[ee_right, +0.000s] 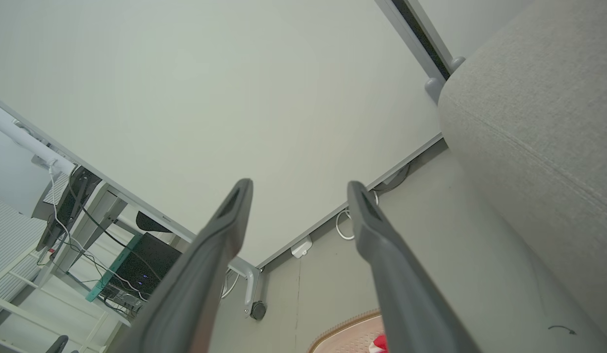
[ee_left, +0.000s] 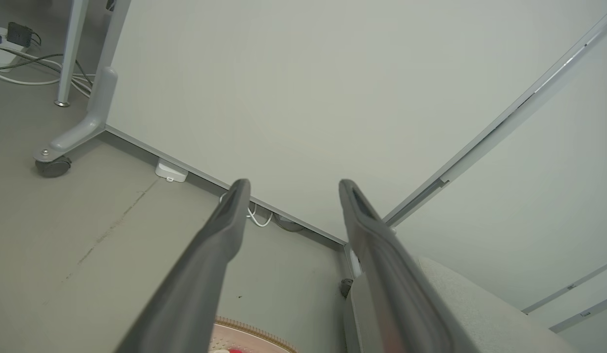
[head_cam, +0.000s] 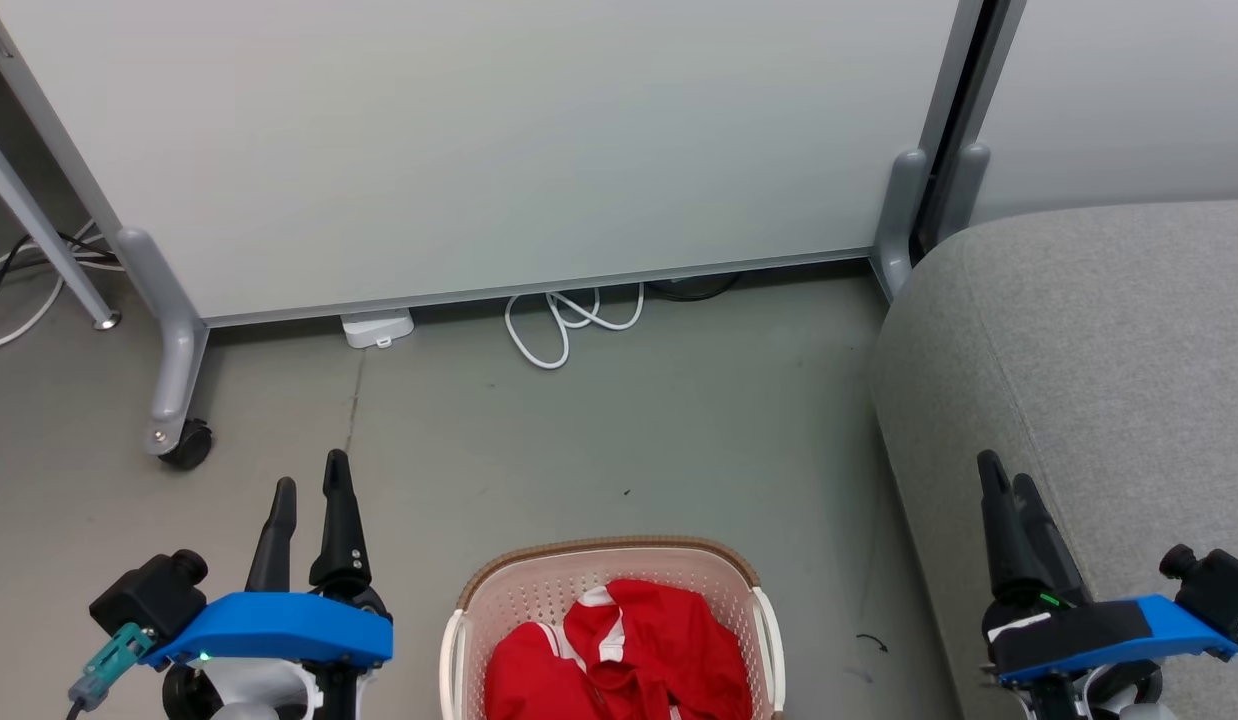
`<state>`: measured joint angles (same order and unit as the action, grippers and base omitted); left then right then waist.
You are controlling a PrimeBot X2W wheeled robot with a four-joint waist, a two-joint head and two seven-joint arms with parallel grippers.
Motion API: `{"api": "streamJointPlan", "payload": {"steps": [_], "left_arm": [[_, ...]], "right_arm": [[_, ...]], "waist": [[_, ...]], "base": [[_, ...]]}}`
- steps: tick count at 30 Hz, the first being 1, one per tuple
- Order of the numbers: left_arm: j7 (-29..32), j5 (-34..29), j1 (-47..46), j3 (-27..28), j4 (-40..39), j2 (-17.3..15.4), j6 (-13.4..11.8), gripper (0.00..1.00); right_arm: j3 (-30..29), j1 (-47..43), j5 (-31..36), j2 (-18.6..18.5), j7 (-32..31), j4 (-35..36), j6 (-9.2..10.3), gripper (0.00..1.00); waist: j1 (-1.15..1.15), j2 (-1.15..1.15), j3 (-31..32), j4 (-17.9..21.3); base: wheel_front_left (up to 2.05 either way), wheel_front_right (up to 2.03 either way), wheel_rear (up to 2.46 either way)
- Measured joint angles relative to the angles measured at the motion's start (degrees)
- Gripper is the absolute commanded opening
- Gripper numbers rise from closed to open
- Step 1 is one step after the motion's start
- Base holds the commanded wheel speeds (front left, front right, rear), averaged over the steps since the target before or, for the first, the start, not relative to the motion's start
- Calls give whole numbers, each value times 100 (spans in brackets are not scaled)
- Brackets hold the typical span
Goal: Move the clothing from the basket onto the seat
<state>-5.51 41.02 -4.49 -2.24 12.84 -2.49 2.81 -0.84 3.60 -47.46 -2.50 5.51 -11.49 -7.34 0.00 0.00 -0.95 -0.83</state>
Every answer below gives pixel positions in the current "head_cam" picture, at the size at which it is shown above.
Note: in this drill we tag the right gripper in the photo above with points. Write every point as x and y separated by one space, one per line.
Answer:
1054 690

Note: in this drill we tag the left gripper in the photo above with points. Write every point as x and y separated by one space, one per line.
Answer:
254 690

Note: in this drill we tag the red and white garment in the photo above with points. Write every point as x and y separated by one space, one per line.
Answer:
669 650

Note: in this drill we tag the grey fabric sofa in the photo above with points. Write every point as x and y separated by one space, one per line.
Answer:
1099 380

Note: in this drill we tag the black caster wheel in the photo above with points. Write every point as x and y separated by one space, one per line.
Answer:
191 447

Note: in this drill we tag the small black curved scrap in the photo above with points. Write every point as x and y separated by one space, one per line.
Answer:
872 638

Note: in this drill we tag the grey partition foot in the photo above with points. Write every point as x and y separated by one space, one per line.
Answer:
967 190
897 230
179 360

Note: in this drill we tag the white power adapter box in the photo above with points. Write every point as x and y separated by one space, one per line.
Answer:
377 327

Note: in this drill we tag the beige perforated laundry basket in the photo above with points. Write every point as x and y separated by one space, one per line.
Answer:
539 590

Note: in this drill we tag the grey metal table leg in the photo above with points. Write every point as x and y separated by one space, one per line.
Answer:
39 230

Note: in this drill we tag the white partition panel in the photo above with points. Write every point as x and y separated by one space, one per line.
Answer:
479 150

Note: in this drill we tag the pale grey partition panel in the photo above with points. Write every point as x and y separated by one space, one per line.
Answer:
1129 100

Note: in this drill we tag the blue left camera mount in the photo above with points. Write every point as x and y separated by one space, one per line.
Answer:
279 625

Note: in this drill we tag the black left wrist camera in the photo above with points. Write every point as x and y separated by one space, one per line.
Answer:
149 598

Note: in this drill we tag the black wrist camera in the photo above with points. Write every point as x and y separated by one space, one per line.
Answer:
1214 590
149 598

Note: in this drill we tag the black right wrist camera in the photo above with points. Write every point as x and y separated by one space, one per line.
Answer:
1214 590

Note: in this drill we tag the teal left camera plug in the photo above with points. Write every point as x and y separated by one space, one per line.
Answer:
109 662

